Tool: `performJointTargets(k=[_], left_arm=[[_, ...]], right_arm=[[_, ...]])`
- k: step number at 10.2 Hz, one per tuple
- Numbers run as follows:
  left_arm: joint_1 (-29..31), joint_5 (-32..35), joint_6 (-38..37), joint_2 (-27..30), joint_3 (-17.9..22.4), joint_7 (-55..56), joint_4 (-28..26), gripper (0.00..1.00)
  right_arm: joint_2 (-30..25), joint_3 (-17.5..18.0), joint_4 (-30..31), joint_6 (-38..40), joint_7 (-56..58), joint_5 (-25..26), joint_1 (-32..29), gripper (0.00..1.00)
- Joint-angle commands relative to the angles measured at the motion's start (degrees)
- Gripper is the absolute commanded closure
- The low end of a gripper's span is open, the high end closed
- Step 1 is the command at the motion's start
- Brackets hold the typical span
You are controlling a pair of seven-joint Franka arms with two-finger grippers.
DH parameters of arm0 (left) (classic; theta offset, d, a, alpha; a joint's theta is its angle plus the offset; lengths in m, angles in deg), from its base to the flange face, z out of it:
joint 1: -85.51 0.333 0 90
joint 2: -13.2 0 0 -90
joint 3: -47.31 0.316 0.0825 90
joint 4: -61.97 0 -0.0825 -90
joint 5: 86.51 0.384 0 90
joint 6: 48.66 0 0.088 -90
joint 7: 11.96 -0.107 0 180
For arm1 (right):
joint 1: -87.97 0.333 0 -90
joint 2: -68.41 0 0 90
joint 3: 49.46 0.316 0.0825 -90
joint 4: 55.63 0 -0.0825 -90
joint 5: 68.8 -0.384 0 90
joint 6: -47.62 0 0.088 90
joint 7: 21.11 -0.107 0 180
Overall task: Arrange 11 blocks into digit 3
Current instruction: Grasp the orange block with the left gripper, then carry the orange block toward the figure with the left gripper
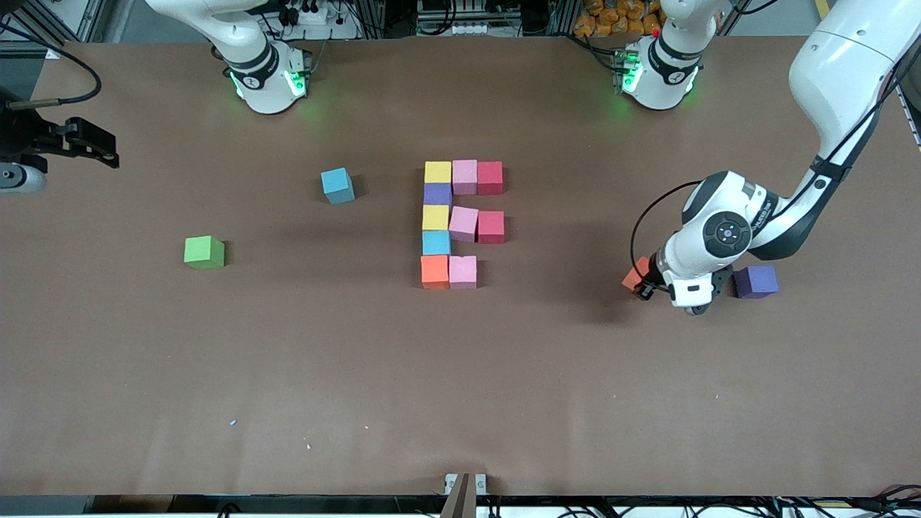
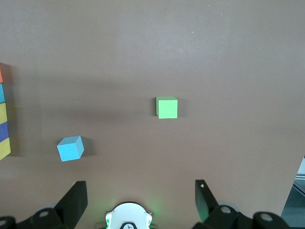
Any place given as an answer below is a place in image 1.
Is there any orange foam cube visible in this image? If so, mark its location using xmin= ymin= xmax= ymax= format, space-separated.
xmin=622 ymin=257 xmax=652 ymax=292
xmin=421 ymin=255 xmax=451 ymax=290

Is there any crimson foam cube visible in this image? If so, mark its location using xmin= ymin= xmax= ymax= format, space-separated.
xmin=477 ymin=210 xmax=505 ymax=245
xmin=476 ymin=160 xmax=504 ymax=196

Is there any pink foam cube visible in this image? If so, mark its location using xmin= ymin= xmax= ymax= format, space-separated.
xmin=452 ymin=159 xmax=478 ymax=196
xmin=449 ymin=206 xmax=480 ymax=243
xmin=449 ymin=255 xmax=478 ymax=290

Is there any green foam cube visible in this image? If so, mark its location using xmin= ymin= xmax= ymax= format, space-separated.
xmin=183 ymin=235 xmax=226 ymax=271

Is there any brown table cover sheet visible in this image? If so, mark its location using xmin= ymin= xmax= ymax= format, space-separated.
xmin=0 ymin=36 xmax=921 ymax=497

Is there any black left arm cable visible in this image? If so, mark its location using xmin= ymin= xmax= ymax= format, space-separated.
xmin=631 ymin=0 xmax=921 ymax=288

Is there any aluminium frame profile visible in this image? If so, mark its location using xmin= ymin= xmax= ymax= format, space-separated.
xmin=0 ymin=0 xmax=98 ymax=60

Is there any black cable bundle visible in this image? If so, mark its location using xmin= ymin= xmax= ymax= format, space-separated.
xmin=554 ymin=496 xmax=921 ymax=518

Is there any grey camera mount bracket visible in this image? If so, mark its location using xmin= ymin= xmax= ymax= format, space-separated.
xmin=444 ymin=473 xmax=488 ymax=518

